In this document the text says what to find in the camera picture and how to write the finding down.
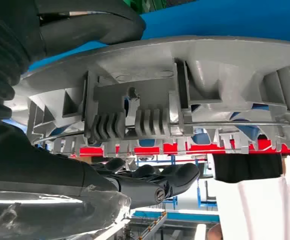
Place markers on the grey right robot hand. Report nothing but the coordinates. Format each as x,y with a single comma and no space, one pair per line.
47,185

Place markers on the red barrier tape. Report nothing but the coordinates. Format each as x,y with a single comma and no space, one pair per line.
92,151

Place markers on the blue background rack frame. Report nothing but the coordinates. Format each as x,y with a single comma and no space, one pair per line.
199,195

